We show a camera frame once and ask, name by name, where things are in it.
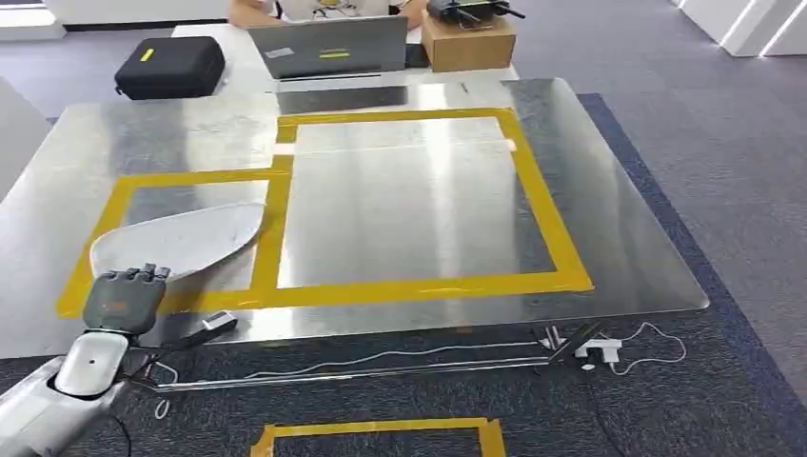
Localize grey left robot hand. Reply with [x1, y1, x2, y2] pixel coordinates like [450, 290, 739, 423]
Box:
[82, 263, 172, 336]

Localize pale curved car trim panel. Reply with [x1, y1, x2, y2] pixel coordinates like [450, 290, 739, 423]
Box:
[89, 201, 266, 283]

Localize white furniture panel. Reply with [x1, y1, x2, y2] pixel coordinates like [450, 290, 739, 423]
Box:
[0, 76, 53, 202]

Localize black zip case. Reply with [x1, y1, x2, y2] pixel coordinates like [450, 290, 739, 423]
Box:
[113, 35, 226, 102]

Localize yellow tape on bench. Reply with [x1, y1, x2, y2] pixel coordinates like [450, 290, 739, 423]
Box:
[54, 107, 596, 321]

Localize grey laptop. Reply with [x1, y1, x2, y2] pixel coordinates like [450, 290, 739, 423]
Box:
[246, 15, 410, 81]

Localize cardboard box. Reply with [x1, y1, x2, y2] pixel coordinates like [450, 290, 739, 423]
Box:
[420, 10, 518, 74]

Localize black device with antennas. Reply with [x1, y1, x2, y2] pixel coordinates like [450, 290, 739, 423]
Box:
[426, 0, 526, 25]

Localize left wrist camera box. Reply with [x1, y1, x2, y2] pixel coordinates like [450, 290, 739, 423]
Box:
[157, 310, 240, 354]

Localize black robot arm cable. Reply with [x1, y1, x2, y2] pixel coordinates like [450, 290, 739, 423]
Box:
[108, 410, 134, 457]

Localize thin white charger cable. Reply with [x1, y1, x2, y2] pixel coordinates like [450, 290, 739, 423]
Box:
[152, 321, 688, 422]

